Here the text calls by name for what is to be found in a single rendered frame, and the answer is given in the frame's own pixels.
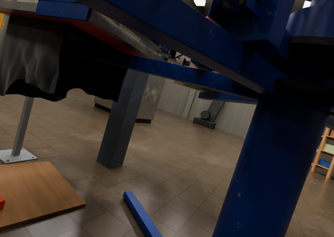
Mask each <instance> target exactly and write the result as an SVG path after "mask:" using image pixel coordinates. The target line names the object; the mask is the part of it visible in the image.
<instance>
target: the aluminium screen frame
mask: <svg viewBox="0 0 334 237"><path fill-rule="evenodd" d="M37 4H38V3H34V2H23V1H12V0H0V10H1V11H8V12H15V13H23V14H30V15H36V14H35V12H36V8H37ZM37 16H39V15H37ZM40 16H41V15H40ZM44 17H46V16H44ZM47 17H49V16H47ZM51 18H53V17H51ZM55 18H56V17H55ZM58 19H61V18H58ZM62 19H64V18H62ZM65 20H68V19H65ZM69 20H71V19H69ZM73 21H78V20H73ZM80 22H83V21H80ZM84 22H86V21H84ZM87 23H92V24H93V25H95V26H97V27H98V28H100V29H101V30H103V31H105V32H106V33H108V34H109V35H111V36H113V37H114V38H116V39H117V40H119V41H121V42H122V43H124V44H125V45H127V46H129V47H130V48H132V49H133V50H135V51H137V52H138V53H140V54H141V55H143V56H145V57H146V58H149V59H154V60H159V61H163V62H167V61H166V60H164V59H163V58H162V57H160V56H159V55H158V54H156V53H155V52H153V51H152V50H151V49H149V48H148V47H147V46H145V45H144V44H142V43H141V42H140V41H138V40H137V39H136V38H134V37H133V36H131V35H130V34H129V33H127V32H126V31H124V30H123V29H122V28H120V27H119V26H118V25H116V24H115V23H113V22H112V21H111V20H109V19H108V18H107V17H105V16H104V15H102V14H101V13H99V12H97V11H95V10H93V9H91V12H90V15H89V19H88V22H87Z"/></svg>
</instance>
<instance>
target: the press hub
mask: <svg viewBox="0 0 334 237"><path fill-rule="evenodd" d="M305 1H309V2H311V4H310V6H309V7H305V8H302V9H299V10H297V11H295V12H293V13H292V14H290V17H289V19H288V22H287V25H286V30H287V31H288V32H289V33H290V34H291V35H292V36H290V39H289V42H288V43H289V44H288V45H289V46H290V47H291V48H293V49H294V50H295V51H296V52H297V53H298V54H299V55H300V56H301V57H302V58H303V61H302V64H301V67H300V69H299V70H286V69H281V70H280V71H281V72H283V73H284V74H286V75H287V76H288V77H290V78H291V79H292V80H290V79H280V78H276V79H275V82H274V87H276V88H278V89H279V90H281V91H283V92H284V93H286V94H288V95H289V96H290V98H289V100H288V101H285V100H280V99H274V98H268V97H266V96H264V95H261V97H260V100H259V101H258V102H257V105H256V108H255V111H254V114H253V117H252V120H251V123H250V126H249V129H248V132H247V135H246V138H245V141H244V144H243V147H242V150H241V153H240V156H239V159H238V162H237V164H236V167H235V170H234V173H233V176H232V179H231V182H230V185H229V188H228V191H227V194H226V197H225V200H224V203H223V206H222V209H221V212H220V214H219V217H218V220H217V223H216V226H215V229H214V232H213V235H212V237H285V235H286V232H287V229H288V227H289V224H290V221H291V219H292V216H293V213H294V210H295V208H296V205H297V202H298V200H299V197H300V194H301V191H302V189H303V186H304V183H305V181H306V178H307V175H308V172H309V170H310V167H311V164H312V162H313V159H314V156H315V153H316V151H317V148H318V145H319V143H320V140H321V137H322V134H323V132H324V129H325V126H326V124H327V121H328V118H329V115H330V113H331V112H325V111H322V110H319V109H316V108H313V107H309V106H307V105H306V104H307V101H308V100H326V101H334V88H331V87H327V86H322V85H320V84H334V79H333V78H331V77H328V76H325V75H322V74H318V70H319V68H320V65H321V62H322V61H327V60H332V59H334V0H305Z"/></svg>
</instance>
